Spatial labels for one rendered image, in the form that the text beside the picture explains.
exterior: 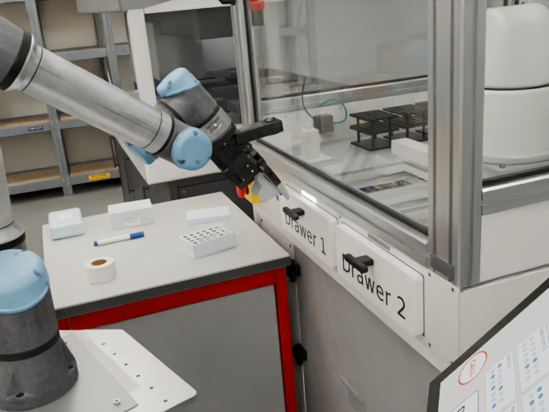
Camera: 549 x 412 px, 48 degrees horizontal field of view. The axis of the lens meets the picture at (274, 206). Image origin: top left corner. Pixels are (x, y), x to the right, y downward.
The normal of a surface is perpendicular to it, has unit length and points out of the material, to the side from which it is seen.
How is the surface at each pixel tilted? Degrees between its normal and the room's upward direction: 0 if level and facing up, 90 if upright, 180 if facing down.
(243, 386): 90
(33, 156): 90
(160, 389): 0
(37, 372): 75
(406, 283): 90
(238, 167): 90
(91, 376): 3
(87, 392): 3
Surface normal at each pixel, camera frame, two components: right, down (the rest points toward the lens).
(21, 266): 0.02, -0.89
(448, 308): -0.93, 0.18
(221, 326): 0.35, 0.28
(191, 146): 0.56, 0.27
